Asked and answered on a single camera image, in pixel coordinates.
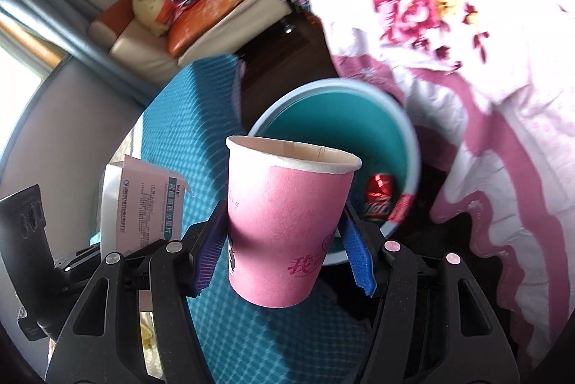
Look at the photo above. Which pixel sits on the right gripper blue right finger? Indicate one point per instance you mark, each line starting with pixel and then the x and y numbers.
pixel 360 249

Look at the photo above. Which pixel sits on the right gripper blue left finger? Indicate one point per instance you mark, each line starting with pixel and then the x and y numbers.
pixel 208 239

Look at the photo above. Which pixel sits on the pink paper cup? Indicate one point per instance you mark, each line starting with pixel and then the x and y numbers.
pixel 285 200

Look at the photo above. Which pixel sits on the teal round trash bin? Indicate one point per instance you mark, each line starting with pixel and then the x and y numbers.
pixel 361 119

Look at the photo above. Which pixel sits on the red cola can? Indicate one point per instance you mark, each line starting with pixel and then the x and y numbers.
pixel 379 197

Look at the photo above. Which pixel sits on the white medicine box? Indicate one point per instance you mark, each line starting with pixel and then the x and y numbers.
pixel 140 203

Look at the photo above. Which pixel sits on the beige leather armchair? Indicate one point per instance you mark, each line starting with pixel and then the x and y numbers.
pixel 154 39

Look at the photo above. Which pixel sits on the grey window curtain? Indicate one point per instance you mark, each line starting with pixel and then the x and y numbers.
pixel 67 21

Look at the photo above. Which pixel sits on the pink floral bed quilt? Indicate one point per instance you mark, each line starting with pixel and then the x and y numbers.
pixel 489 86

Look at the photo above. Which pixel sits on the yellow plush toy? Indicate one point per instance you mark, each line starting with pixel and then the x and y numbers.
pixel 155 15

